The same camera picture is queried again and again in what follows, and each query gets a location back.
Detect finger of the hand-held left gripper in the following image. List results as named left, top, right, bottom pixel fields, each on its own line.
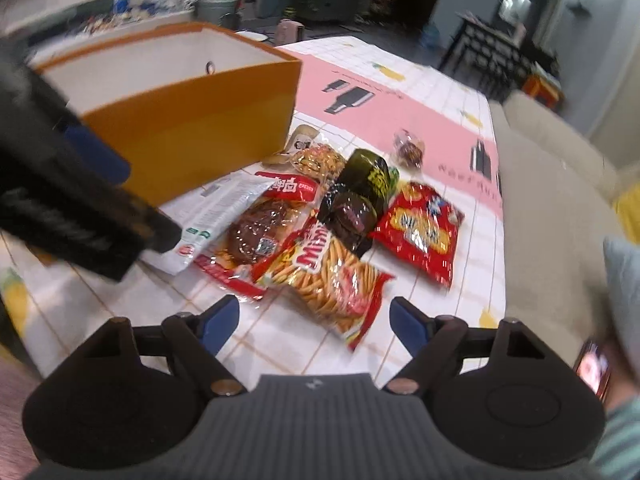
left=0, top=42, right=132, bottom=187
left=0, top=172, right=182, bottom=282

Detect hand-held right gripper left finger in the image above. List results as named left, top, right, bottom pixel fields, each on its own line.
left=50, top=294, right=248, bottom=397

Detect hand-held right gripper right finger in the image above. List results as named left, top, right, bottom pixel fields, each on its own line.
left=382, top=296, right=576, bottom=397

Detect red chocolate cake packet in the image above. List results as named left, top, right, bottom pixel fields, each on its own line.
left=192, top=170, right=321, bottom=303

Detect white snack packet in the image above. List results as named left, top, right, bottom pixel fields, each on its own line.
left=142, top=172, right=273, bottom=276

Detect red cracker packet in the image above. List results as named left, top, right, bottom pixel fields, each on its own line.
left=369, top=181, right=466, bottom=288

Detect orange cardboard box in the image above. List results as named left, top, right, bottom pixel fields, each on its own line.
left=30, top=21, right=303, bottom=208

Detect clear peanut packet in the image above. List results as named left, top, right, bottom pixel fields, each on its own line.
left=262, top=125, right=349, bottom=192

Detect red biscuit stick packet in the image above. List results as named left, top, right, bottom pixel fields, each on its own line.
left=252, top=217, right=396, bottom=352

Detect black snack packet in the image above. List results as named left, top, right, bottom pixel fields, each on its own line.
left=317, top=147, right=397, bottom=261

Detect small clear wrapped snack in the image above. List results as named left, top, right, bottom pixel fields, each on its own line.
left=392, top=129, right=426, bottom=170

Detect beige sofa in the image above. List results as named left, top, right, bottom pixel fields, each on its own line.
left=487, top=90, right=640, bottom=376

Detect grey trash bin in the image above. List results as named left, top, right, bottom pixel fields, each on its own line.
left=195, top=0, right=242, bottom=27

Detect smartphone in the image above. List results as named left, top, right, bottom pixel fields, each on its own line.
left=572, top=340, right=613, bottom=402

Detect light blue cushion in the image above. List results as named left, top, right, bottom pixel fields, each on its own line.
left=602, top=235, right=640, bottom=351

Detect person's striped shirt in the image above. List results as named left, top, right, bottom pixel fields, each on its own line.
left=590, top=375, right=640, bottom=480

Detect yellow cushion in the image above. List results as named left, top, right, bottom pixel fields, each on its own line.
left=612, top=187, right=640, bottom=241

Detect pink and white printed tablecloth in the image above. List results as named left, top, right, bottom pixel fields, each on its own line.
left=0, top=35, right=507, bottom=378

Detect orange stool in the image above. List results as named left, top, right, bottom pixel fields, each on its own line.
left=522, top=72, right=562, bottom=107

